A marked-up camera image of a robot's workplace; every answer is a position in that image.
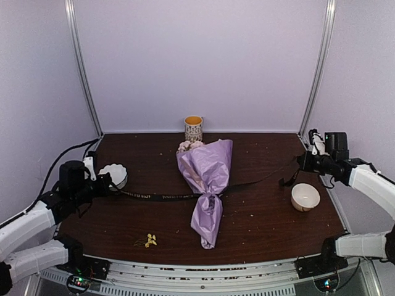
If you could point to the aluminium frame post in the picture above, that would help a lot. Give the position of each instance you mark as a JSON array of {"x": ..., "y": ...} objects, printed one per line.
[
  {"x": 73, "y": 27},
  {"x": 327, "y": 34}
]

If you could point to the floral ceramic mug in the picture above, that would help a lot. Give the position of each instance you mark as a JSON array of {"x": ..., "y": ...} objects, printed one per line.
[{"x": 193, "y": 128}]

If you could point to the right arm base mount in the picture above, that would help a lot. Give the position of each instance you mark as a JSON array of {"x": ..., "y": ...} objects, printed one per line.
[{"x": 325, "y": 273}]

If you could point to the white round bowl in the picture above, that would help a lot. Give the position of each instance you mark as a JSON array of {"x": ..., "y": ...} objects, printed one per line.
[{"x": 304, "y": 197}]

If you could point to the fallen yellow flower sprig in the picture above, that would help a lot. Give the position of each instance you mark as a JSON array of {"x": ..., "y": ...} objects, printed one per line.
[{"x": 149, "y": 240}]

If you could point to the white scalloped bowl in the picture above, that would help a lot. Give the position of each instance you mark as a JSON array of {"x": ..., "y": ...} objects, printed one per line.
[{"x": 118, "y": 173}]

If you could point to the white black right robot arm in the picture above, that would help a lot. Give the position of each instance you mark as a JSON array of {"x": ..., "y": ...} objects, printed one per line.
[{"x": 329, "y": 155}]

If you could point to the left aluminium frame post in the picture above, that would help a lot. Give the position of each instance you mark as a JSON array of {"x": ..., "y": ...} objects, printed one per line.
[{"x": 73, "y": 27}]

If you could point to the right aluminium frame post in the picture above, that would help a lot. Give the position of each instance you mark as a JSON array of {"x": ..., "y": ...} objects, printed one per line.
[{"x": 327, "y": 34}]

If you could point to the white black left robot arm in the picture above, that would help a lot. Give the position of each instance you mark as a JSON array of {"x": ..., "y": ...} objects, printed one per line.
[{"x": 77, "y": 185}]

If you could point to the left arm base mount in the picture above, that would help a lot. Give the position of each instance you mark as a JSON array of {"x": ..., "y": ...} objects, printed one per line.
[{"x": 80, "y": 279}]

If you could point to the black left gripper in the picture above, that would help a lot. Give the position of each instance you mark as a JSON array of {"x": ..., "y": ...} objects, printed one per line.
[{"x": 103, "y": 185}]

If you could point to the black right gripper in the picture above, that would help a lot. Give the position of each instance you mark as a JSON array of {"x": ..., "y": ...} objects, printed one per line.
[{"x": 305, "y": 164}]

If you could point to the front aluminium rail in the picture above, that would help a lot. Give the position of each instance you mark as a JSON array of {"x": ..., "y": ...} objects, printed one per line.
[{"x": 281, "y": 277}]

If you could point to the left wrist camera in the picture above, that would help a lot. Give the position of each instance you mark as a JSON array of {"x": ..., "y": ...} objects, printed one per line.
[{"x": 90, "y": 163}]

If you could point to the pink rose stem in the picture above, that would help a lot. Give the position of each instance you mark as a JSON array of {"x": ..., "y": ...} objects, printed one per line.
[{"x": 189, "y": 145}]

